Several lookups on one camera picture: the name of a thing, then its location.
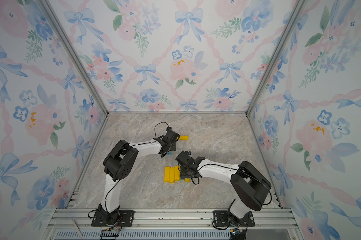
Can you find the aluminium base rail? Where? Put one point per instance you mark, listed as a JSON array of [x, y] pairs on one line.
[[156, 221]]

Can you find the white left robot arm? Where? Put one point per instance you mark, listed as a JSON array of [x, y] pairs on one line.
[[119, 164]]

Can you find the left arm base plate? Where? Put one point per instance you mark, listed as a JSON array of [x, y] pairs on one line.
[[121, 219]]

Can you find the aluminium left corner post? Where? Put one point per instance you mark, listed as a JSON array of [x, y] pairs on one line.
[[47, 9]]

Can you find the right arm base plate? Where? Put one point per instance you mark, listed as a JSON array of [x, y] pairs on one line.
[[225, 219]]

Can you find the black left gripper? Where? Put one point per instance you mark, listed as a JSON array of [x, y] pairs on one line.
[[174, 148]]

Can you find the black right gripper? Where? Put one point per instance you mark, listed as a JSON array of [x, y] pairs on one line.
[[182, 172]]

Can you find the aluminium corner post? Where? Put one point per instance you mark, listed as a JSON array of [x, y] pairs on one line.
[[292, 21], [47, 9]]

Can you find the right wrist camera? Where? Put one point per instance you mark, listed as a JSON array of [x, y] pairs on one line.
[[185, 159]]

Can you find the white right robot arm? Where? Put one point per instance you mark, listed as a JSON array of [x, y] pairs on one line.
[[250, 186]]

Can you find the aluminium right corner post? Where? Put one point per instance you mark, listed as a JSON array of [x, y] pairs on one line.
[[292, 21]]

